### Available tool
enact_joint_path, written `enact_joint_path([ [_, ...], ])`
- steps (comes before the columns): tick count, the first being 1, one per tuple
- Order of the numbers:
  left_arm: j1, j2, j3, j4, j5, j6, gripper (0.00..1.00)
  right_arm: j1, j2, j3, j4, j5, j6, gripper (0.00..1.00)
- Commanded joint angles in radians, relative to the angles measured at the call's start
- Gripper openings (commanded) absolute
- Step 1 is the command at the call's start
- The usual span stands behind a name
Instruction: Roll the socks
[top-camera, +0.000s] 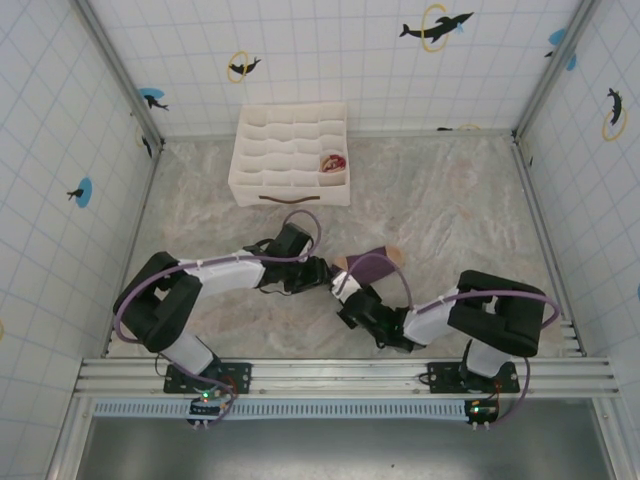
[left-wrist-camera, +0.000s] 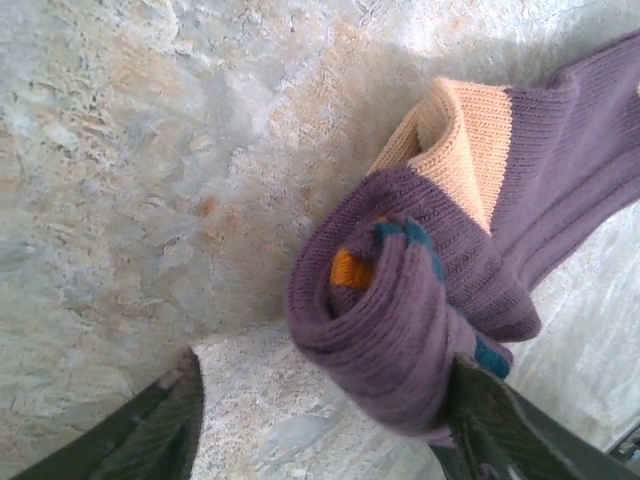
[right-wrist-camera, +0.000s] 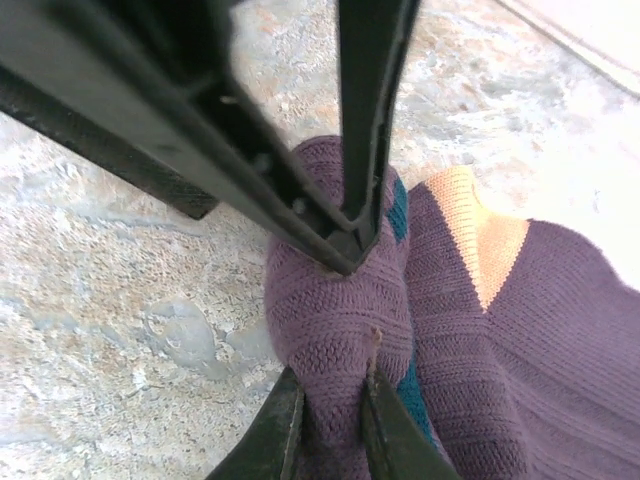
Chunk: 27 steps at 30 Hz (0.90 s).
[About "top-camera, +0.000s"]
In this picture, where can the purple sock peach toe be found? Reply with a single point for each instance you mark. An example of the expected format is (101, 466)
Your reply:
(370, 270)

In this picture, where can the red sock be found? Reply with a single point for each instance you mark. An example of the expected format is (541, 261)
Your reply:
(332, 162)

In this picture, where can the white fabric organizer box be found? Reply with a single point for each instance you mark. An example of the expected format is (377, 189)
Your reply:
(270, 150)

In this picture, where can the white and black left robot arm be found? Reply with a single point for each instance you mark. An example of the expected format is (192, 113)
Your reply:
(225, 275)

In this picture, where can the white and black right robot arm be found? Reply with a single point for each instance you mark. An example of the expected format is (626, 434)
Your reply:
(500, 310)

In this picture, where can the black fish blue circle decal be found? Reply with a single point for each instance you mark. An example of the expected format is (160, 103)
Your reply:
(82, 192)

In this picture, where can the black shark blue circle decal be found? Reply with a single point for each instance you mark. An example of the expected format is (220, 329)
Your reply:
(150, 97)

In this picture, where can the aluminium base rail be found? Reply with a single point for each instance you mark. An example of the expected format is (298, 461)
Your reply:
(325, 375)

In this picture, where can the aluminium frame rail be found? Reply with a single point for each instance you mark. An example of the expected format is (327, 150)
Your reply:
(547, 250)
(132, 250)
(425, 133)

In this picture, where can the aluminium frame post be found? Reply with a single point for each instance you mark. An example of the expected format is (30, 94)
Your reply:
(555, 70)
(120, 75)

